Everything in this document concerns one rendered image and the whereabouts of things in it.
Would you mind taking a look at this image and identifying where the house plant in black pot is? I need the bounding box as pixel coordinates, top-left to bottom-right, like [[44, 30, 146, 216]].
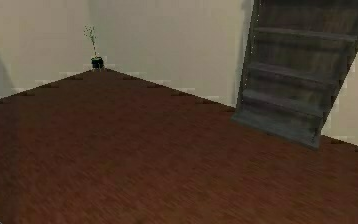
[[83, 25, 105, 71]]

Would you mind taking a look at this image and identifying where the dark wooden shelf unit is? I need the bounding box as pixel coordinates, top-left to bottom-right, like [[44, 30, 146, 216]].
[[231, 0, 358, 150]]

